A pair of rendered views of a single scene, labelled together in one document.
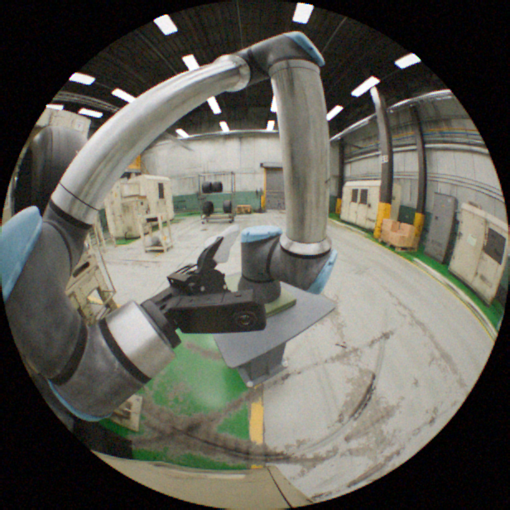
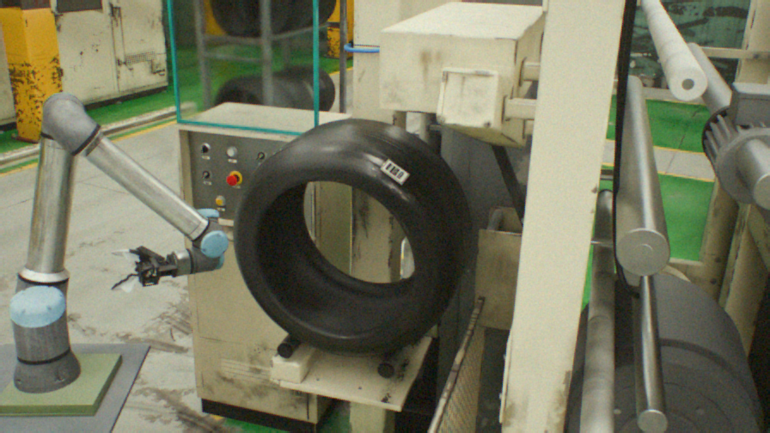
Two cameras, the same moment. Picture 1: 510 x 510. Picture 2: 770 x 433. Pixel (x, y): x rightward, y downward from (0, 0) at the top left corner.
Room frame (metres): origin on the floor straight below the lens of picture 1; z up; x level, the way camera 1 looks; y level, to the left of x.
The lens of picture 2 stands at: (1.75, 1.74, 1.95)
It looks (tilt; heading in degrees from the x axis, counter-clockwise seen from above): 22 degrees down; 207
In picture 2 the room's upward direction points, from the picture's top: 1 degrees clockwise
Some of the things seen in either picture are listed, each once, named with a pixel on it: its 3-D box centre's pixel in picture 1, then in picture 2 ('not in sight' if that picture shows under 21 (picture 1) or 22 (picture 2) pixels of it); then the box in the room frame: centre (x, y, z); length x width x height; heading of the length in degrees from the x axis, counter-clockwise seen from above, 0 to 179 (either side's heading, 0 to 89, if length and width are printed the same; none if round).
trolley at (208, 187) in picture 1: (217, 198); not in sight; (5.82, 1.45, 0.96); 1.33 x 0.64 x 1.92; 88
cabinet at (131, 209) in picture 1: (137, 218); not in sight; (4.17, 4.00, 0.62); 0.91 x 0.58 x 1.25; 0
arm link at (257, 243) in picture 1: (262, 250); (39, 320); (0.52, -0.03, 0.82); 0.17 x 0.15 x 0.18; 50
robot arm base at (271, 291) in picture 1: (259, 280); (45, 362); (0.53, -0.02, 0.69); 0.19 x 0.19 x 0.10
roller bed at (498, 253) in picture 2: not in sight; (506, 267); (-0.09, 1.21, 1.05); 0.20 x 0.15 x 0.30; 10
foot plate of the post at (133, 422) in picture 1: (122, 408); not in sight; (-0.06, 0.81, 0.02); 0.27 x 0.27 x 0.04; 10
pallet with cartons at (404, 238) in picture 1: (401, 235); not in sight; (3.08, -4.39, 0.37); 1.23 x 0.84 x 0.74; 90
